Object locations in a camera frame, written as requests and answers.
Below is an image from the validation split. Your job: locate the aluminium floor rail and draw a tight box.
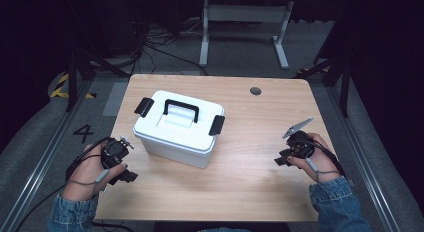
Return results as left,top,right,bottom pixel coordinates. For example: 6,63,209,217
324,85,406,232
0,79,95,232

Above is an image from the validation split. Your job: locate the black box latch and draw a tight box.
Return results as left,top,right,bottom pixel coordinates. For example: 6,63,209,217
133,97,155,118
208,114,226,137

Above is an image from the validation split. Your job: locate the person's right hand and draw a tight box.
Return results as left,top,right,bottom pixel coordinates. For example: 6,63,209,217
287,132,342,184

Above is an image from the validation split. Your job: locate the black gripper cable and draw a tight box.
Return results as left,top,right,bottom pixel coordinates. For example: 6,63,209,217
311,140,346,178
13,136,113,232

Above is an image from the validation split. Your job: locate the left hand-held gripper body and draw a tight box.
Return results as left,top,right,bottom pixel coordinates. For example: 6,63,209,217
100,135,135,170

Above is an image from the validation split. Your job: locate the yellow black floor tape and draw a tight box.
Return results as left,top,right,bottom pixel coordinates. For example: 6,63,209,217
49,73,97,100

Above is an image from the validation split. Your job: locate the grey floor panel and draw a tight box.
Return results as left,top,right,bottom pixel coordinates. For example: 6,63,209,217
101,81,130,117

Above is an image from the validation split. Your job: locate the grey wrist strap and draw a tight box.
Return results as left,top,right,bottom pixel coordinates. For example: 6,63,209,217
67,168,110,194
305,157,342,184

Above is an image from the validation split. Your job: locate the grey metal desk frame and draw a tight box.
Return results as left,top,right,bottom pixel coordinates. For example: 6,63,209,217
198,0,295,71

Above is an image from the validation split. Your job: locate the person's left hand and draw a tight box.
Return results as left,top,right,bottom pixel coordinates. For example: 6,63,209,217
61,143,129,202

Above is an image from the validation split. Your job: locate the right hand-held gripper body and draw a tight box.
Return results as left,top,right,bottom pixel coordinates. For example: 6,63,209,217
282,117,316,160

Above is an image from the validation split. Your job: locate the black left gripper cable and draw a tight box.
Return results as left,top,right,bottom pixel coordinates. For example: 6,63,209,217
13,136,113,232

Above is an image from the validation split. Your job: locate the grey right wrist strap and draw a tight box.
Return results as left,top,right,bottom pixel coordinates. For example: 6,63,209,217
305,157,342,184

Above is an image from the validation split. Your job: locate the bundle of black floor cables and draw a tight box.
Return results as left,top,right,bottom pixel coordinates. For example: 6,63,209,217
128,16,209,76

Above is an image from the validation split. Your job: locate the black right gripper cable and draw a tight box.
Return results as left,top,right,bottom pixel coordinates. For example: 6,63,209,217
311,140,346,178

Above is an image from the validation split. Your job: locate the white plastic storage box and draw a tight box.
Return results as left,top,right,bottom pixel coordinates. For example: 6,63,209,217
133,90,225,156
133,128,216,169

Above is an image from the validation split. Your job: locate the grey left wrist strap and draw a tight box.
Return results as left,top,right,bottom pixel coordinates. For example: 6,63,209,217
67,168,110,194

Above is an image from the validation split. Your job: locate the black tripod stand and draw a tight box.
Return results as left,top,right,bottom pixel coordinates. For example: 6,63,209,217
65,46,132,113
295,53,352,118

